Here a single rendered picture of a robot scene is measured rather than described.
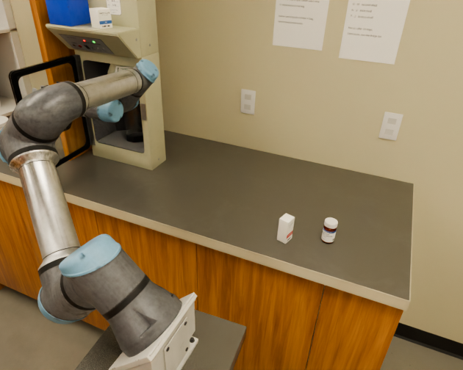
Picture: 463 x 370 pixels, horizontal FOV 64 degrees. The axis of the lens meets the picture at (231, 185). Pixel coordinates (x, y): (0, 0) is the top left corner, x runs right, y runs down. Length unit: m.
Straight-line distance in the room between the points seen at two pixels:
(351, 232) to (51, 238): 0.93
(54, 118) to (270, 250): 0.72
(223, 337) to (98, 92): 0.71
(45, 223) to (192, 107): 1.15
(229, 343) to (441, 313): 1.44
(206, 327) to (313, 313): 0.46
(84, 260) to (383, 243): 0.94
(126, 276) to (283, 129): 1.18
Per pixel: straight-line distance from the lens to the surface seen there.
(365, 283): 1.17
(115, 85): 1.14
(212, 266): 1.36
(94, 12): 1.45
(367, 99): 1.65
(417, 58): 1.61
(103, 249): 0.79
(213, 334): 0.98
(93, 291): 0.80
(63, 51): 1.71
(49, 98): 1.00
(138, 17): 1.45
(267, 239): 1.24
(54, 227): 0.95
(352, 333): 1.35
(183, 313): 0.82
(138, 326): 0.79
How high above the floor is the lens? 1.73
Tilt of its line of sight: 31 degrees down
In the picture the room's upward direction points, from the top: 2 degrees clockwise
